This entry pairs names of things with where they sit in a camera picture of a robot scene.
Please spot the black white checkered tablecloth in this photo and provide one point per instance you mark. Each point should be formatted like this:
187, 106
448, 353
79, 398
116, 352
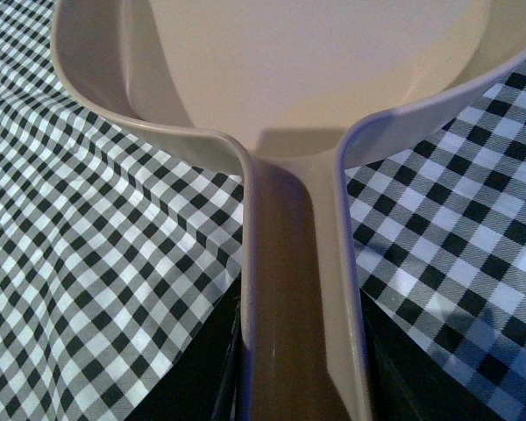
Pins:
114, 254

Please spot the white plastic dustpan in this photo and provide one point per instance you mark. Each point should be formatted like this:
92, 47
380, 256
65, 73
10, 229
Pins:
289, 95

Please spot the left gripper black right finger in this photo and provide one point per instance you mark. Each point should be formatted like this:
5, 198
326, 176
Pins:
407, 383

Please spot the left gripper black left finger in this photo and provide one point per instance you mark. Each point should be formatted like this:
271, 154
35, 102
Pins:
202, 383

